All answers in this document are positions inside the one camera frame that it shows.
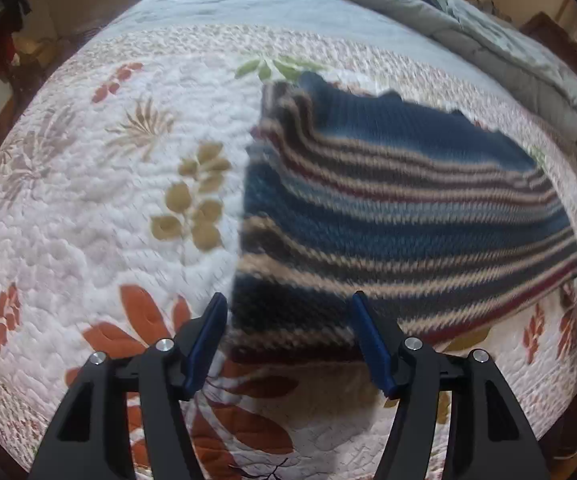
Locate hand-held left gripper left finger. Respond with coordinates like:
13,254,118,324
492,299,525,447
28,292,229,480

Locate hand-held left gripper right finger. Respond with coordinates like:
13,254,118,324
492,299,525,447
351,291,552,480

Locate dark wooden headboard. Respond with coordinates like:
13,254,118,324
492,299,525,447
519,10,577,111

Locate blue striped knit sweater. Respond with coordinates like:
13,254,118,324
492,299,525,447
228,71,577,365

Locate floral quilted bedspread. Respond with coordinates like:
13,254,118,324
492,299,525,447
0,0,577,480

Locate grey-blue comforter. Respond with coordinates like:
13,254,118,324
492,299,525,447
208,0,577,196

